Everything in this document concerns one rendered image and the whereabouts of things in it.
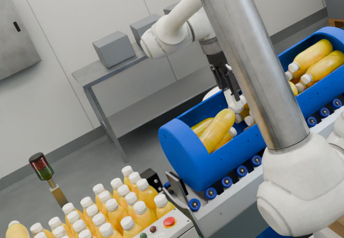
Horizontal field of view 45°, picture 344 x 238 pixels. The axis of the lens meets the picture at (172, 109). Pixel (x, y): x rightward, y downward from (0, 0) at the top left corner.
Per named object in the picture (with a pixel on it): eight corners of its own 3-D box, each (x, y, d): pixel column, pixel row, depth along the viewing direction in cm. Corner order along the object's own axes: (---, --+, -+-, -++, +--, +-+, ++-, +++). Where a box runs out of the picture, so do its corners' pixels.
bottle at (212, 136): (211, 156, 154) (240, 117, 157) (209, 152, 148) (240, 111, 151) (196, 145, 157) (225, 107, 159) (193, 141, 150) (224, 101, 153)
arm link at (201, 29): (215, 28, 150) (185, 43, 147) (201, -14, 145) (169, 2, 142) (230, 30, 141) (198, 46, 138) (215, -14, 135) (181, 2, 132)
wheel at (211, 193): (212, 184, 152) (211, 185, 154) (202, 190, 150) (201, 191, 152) (219, 194, 151) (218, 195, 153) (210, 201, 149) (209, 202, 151)
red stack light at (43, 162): (49, 164, 166) (45, 156, 164) (35, 173, 164) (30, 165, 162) (46, 159, 171) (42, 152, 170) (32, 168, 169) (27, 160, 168)
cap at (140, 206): (134, 210, 137) (131, 206, 137) (144, 204, 138) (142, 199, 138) (138, 215, 134) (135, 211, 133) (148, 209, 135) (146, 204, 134)
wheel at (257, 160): (257, 152, 159) (256, 153, 161) (249, 158, 158) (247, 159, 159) (265, 161, 158) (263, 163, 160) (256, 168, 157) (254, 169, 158)
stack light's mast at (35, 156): (62, 186, 170) (44, 154, 164) (48, 194, 168) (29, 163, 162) (59, 180, 175) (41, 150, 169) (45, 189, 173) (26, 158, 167)
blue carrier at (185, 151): (372, 88, 176) (359, 26, 165) (212, 204, 148) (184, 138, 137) (320, 80, 201) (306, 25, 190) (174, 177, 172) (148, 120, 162)
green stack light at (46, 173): (56, 174, 168) (49, 164, 166) (41, 182, 166) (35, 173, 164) (52, 169, 173) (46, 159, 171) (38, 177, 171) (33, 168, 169)
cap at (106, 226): (110, 236, 130) (107, 232, 129) (100, 237, 131) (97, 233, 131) (115, 227, 133) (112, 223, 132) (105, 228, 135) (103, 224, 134)
